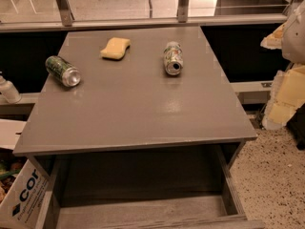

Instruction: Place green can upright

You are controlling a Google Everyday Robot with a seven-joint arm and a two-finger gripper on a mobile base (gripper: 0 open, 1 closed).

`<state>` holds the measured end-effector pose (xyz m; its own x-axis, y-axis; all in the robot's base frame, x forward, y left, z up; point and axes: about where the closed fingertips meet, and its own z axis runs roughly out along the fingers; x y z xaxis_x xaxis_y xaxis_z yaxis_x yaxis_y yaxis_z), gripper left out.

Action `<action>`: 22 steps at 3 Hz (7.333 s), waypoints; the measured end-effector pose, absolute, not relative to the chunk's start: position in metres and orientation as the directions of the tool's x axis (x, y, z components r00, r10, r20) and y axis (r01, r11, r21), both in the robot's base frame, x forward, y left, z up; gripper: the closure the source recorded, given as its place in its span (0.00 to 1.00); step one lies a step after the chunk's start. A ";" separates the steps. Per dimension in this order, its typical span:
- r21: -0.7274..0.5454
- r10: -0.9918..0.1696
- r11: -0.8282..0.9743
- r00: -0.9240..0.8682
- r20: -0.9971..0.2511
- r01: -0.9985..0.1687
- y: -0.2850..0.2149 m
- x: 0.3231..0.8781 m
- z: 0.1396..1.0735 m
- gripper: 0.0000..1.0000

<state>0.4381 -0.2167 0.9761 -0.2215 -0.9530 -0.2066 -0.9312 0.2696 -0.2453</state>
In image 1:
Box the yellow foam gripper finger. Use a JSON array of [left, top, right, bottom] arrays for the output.
[[260, 24, 285, 50], [262, 64, 305, 130]]

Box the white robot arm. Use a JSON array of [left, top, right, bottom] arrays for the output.
[[260, 1, 305, 130]]

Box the white green soda can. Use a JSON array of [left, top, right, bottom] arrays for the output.
[[163, 41, 183, 75]]

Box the yellow sponge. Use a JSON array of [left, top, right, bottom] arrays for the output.
[[100, 37, 131, 60]]

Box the white plastic bottle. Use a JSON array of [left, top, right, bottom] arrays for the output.
[[0, 74, 21, 103]]

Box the white cardboard box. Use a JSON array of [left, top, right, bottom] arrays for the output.
[[0, 119, 50, 229]]

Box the metal railing frame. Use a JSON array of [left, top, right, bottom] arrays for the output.
[[0, 0, 303, 32]]

